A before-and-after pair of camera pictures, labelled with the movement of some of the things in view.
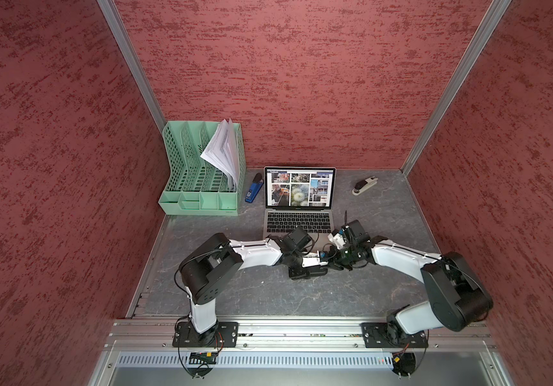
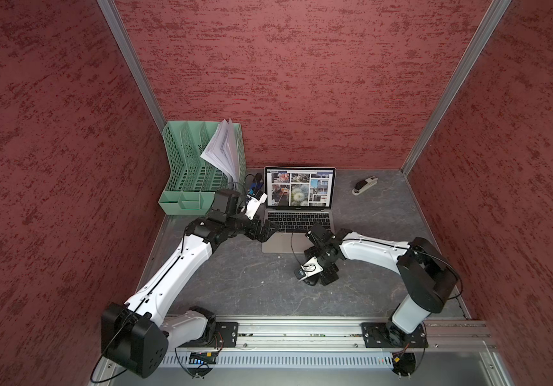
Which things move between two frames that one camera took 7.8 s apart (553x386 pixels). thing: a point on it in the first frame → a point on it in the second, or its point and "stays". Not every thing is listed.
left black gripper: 300,273 → 263,236
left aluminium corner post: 130,51 stays
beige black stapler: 363,185 stays
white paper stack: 223,150 stays
